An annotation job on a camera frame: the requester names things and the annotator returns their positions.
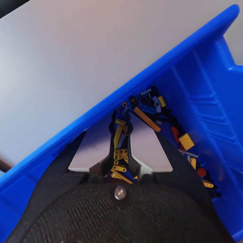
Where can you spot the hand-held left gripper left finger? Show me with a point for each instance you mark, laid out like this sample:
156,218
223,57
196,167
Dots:
89,150

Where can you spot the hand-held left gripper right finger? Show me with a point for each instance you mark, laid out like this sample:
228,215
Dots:
146,148

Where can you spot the pile of lego pieces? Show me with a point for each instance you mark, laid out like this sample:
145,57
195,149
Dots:
187,141

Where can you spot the blue plastic bin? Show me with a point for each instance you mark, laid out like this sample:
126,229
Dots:
208,95

